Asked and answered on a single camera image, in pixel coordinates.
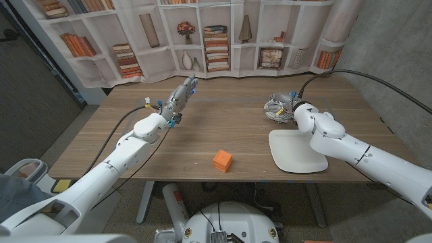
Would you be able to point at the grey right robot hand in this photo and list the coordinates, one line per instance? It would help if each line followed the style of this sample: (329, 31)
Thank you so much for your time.
(287, 101)

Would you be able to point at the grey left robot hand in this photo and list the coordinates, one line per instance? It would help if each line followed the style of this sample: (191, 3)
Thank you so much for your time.
(179, 99)

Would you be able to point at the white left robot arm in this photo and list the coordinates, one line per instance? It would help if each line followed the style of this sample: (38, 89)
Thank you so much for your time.
(131, 153)

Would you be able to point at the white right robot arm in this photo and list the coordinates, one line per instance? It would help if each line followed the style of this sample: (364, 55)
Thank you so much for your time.
(354, 148)

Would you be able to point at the white paper plate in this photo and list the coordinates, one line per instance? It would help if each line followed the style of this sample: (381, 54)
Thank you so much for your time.
(290, 152)

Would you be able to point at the orange cube block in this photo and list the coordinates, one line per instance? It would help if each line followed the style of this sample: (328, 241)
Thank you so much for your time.
(222, 161)

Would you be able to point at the printed bookshelf backdrop cloth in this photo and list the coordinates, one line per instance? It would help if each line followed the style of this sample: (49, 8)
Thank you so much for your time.
(152, 67)

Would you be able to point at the white roll with orange label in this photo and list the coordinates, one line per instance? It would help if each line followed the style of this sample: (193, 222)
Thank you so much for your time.
(175, 206)

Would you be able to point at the grey table leg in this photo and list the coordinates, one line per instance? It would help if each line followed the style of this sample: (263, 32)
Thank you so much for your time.
(316, 206)
(146, 202)

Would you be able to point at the white robot torso base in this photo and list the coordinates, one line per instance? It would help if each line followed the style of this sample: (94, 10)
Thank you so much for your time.
(233, 219)

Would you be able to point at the aluminium foil tray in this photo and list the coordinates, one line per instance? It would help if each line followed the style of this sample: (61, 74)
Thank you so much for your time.
(164, 235)

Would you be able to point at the yellow flat object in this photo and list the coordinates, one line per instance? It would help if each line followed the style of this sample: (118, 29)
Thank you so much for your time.
(62, 185)

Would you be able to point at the person leg in jeans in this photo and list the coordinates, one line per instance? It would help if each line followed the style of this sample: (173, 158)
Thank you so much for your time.
(15, 195)

